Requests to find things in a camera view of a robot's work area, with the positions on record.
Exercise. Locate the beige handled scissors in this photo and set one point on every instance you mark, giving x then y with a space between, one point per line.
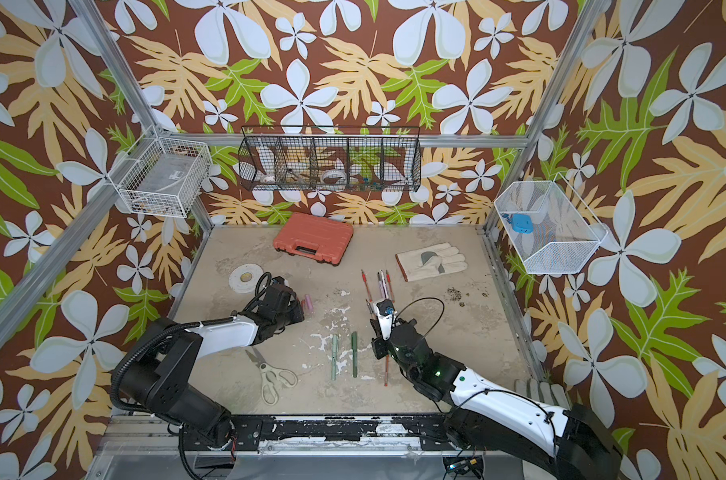
272 378

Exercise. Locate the white tape roll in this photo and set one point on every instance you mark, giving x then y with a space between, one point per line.
244 278

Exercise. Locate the dark green pen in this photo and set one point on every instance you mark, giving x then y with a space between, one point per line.
354 353

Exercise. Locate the light green pen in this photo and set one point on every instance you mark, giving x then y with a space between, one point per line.
334 356

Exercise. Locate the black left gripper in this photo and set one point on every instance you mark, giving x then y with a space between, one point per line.
299 313

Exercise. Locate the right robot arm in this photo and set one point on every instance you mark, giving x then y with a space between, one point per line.
569 443

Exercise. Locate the tan brown pen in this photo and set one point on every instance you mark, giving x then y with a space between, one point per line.
372 314

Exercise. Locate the black wire basket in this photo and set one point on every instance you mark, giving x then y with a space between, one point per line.
333 158

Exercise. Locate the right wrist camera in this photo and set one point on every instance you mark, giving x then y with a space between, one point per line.
384 316

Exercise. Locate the brown white marker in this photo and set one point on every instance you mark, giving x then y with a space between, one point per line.
383 272

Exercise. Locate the blue object in basket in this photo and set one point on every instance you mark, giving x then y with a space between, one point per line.
520 223

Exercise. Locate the white wire basket left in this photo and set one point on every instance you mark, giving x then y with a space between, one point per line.
161 174

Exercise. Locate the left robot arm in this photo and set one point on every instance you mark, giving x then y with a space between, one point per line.
153 377

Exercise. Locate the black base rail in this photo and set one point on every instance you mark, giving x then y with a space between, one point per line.
421 432

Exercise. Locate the white canvas work glove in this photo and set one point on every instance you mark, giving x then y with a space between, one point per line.
430 262

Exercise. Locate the white mesh basket right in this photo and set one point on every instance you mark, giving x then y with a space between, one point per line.
567 232

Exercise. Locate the pink marker pen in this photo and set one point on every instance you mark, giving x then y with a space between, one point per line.
381 284

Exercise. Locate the red plastic tool case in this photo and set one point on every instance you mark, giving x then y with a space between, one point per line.
318 238

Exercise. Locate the red gel pen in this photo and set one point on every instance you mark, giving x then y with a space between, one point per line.
366 286

